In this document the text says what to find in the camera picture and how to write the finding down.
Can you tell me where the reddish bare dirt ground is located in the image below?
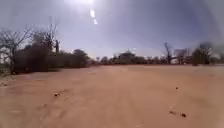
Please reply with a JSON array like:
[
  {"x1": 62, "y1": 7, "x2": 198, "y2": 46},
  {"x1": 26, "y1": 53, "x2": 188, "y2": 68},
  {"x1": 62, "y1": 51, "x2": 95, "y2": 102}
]
[{"x1": 0, "y1": 64, "x2": 224, "y2": 128}]

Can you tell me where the bare leafless tree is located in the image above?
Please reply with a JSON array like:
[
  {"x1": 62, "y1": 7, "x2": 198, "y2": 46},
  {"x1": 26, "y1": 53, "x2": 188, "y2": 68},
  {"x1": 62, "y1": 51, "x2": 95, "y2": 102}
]
[{"x1": 0, "y1": 27, "x2": 34, "y2": 75}]

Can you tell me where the row of dry bushes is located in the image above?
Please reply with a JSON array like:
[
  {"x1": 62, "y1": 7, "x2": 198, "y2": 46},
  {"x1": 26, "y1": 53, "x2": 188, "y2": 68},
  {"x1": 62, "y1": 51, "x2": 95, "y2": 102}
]
[{"x1": 9, "y1": 42, "x2": 90, "y2": 74}]

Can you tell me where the distant line of trees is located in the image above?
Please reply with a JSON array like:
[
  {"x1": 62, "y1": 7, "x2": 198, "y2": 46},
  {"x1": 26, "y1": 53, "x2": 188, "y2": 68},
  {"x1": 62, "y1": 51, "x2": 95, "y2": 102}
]
[{"x1": 89, "y1": 41, "x2": 224, "y2": 66}]

